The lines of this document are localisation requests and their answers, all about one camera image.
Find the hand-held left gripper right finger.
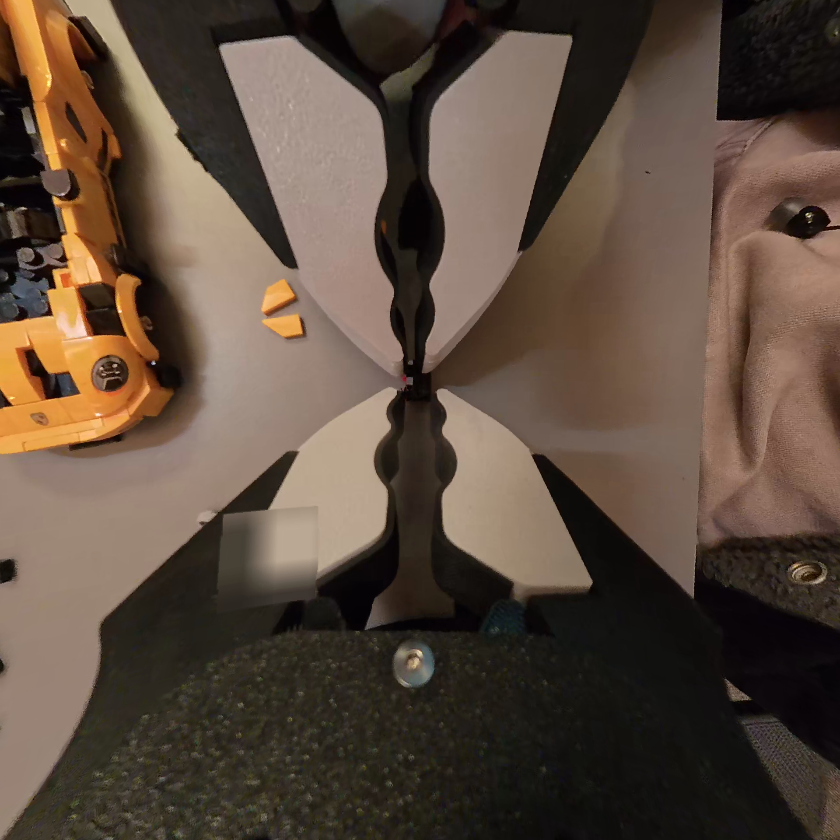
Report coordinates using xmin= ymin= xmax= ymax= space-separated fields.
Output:
xmin=430 ymin=387 xmax=595 ymax=632

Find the black fleece jacket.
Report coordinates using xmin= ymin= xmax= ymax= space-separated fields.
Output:
xmin=696 ymin=0 xmax=840 ymax=762

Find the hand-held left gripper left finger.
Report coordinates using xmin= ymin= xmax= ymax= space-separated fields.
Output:
xmin=268 ymin=387 xmax=403 ymax=631

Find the orange lego car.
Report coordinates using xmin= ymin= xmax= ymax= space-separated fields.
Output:
xmin=0 ymin=0 xmax=183 ymax=455

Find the black lavalier microphone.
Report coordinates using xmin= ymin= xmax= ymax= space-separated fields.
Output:
xmin=768 ymin=203 xmax=840 ymax=240

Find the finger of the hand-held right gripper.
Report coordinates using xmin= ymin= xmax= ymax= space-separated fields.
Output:
xmin=410 ymin=31 xmax=575 ymax=370
xmin=217 ymin=34 xmax=411 ymax=371

